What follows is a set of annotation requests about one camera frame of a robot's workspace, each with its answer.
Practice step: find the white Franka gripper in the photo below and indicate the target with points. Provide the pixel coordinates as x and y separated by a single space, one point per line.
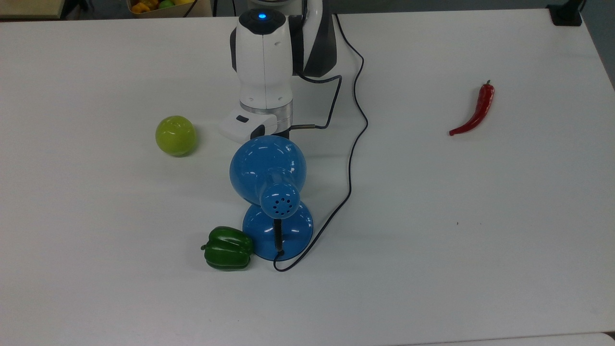
235 127

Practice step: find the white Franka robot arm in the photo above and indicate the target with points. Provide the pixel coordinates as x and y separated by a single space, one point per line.
264 57

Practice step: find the blue desk lamp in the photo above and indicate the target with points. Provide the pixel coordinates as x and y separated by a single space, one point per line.
264 163

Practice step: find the light green apple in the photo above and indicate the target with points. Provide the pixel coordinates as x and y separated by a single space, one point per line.
176 135

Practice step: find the dark green bell pepper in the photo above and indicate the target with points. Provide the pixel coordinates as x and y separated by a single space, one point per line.
228 249

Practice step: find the cardboard box of fruit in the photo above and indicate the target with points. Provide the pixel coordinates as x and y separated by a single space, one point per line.
168 8

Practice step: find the red chili pepper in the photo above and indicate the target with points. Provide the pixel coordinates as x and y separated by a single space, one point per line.
485 101

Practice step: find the black corner clamp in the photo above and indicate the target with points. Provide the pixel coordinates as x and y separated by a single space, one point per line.
566 13

